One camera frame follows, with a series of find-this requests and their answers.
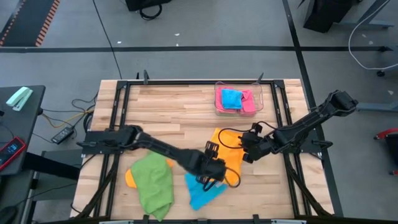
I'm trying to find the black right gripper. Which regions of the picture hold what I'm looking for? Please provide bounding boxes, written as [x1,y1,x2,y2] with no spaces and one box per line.
[239,123,271,164]

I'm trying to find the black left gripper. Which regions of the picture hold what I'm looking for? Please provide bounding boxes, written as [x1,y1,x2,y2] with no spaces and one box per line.
[185,141,227,191]

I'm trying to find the orange microfiber towel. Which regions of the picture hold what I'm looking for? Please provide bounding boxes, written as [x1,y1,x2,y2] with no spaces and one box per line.
[124,159,175,189]
[210,127,246,187]

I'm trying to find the blue microfiber towel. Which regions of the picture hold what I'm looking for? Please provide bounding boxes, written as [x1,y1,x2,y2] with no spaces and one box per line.
[221,89,243,110]
[184,172,228,212]

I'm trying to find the pink microfiber towel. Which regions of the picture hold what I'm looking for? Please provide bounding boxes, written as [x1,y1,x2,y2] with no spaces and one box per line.
[239,89,257,115]
[216,86,242,114]

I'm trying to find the clear plastic bin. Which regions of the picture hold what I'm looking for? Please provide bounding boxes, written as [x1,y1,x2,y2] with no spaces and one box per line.
[213,81,264,118]

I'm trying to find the green microfiber towel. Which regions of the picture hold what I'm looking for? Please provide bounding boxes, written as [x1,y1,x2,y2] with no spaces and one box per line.
[130,151,175,222]

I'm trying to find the gray desk foot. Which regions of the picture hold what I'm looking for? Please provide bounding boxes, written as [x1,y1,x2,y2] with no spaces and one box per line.
[353,101,398,113]

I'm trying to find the red and black chair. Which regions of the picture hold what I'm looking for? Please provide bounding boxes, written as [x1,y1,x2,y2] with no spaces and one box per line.
[374,126,398,175]

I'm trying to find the black cabinet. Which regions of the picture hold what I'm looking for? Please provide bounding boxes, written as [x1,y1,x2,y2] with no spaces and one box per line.
[303,0,354,34]

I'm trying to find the black power adapter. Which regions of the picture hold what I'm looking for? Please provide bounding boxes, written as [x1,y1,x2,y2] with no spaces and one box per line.
[51,126,75,145]

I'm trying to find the black equipment box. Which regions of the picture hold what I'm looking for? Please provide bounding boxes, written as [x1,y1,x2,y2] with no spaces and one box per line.
[125,0,172,12]

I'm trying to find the gray desk leg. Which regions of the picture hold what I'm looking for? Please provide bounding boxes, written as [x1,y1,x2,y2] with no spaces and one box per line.
[338,0,394,31]

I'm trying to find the black side desk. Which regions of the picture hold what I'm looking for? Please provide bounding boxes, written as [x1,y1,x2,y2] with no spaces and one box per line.
[0,85,47,177]

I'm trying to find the red device with display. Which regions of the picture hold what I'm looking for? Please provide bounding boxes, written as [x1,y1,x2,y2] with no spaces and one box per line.
[0,136,27,172]

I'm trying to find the mint green stapler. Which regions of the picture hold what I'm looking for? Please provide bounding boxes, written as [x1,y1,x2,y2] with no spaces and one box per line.
[6,86,34,112]

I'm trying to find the black mat with orange stripes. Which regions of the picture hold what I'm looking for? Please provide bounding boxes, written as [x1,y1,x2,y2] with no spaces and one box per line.
[0,0,62,47]

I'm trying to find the white floor cable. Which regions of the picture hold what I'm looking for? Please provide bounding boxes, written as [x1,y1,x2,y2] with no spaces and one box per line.
[347,0,398,71]

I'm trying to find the coiled black cable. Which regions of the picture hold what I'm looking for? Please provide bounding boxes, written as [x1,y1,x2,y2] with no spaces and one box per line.
[139,3,163,21]

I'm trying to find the yellow cable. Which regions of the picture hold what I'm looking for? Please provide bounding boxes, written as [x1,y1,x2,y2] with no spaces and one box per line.
[42,108,96,129]

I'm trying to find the thin black floor cable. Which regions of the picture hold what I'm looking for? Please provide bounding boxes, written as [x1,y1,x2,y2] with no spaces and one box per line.
[92,0,123,80]

